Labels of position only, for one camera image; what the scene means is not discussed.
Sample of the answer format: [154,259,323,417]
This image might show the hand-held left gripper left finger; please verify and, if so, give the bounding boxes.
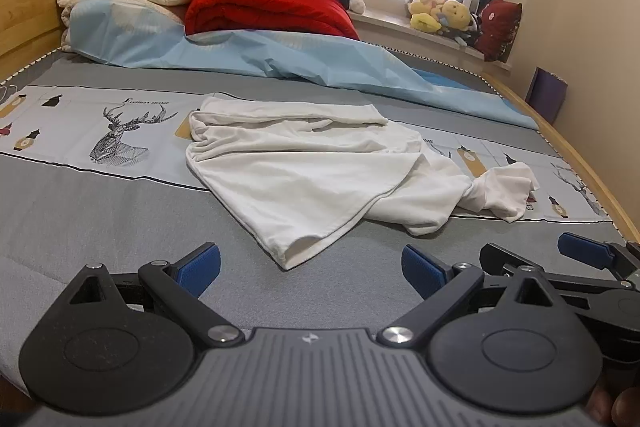
[65,243,246,349]

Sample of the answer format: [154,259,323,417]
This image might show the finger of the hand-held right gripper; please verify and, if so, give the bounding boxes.
[479,243,640,306]
[557,232,640,280]

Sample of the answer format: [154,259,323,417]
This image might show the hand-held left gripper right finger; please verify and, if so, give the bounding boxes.
[377,244,557,349]

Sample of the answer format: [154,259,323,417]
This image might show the white garment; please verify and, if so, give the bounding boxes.
[185,94,542,269]

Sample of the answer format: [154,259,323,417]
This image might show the person's right hand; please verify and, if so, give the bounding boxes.
[585,379,640,427]

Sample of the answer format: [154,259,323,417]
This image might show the purple bag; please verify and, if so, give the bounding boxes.
[527,67,568,125]

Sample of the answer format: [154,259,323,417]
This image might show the red cushion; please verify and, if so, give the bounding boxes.
[472,0,523,62]

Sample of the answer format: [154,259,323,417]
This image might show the light blue duvet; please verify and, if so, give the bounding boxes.
[61,0,541,130]

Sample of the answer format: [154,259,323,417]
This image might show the yellow bear plush toy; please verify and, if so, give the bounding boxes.
[440,0,473,32]

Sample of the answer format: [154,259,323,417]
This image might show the windowsill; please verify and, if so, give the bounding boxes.
[350,0,513,72]

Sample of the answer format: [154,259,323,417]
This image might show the pale yellow plush toy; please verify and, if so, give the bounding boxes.
[407,0,448,32]

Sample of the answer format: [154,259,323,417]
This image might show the red quilt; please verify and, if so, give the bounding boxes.
[184,0,362,42]

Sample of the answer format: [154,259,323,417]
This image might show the wooden bed frame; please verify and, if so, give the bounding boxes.
[482,74,640,253]

